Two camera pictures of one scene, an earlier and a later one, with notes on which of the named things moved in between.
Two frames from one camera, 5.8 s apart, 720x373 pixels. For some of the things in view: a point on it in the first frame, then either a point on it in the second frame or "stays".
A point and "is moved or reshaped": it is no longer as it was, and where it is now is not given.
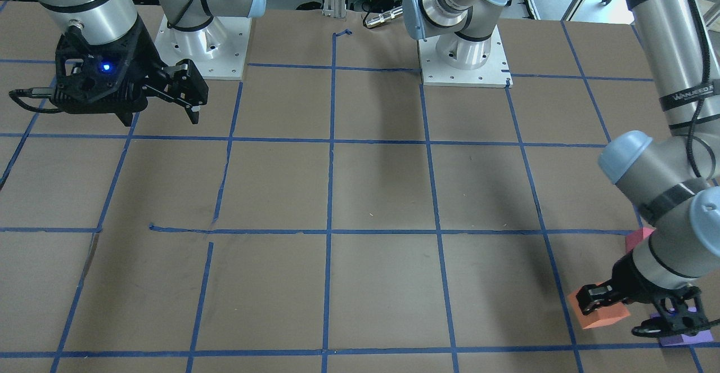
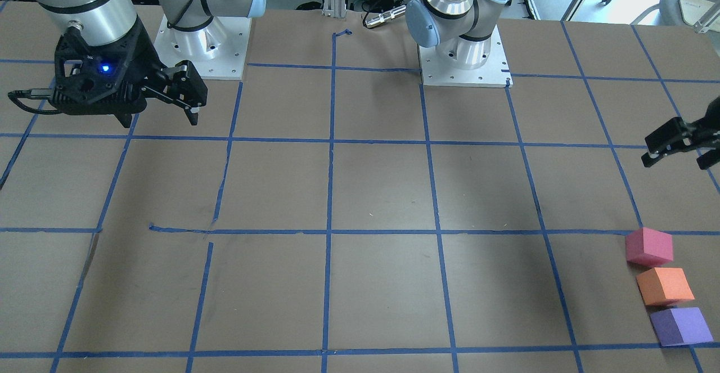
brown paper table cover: x=331 y=214 stays
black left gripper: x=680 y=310 → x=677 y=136
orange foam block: x=600 y=317 is moved or reshaped
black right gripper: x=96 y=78 stays
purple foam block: x=702 y=336 stays
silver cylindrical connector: x=382 y=17 stays
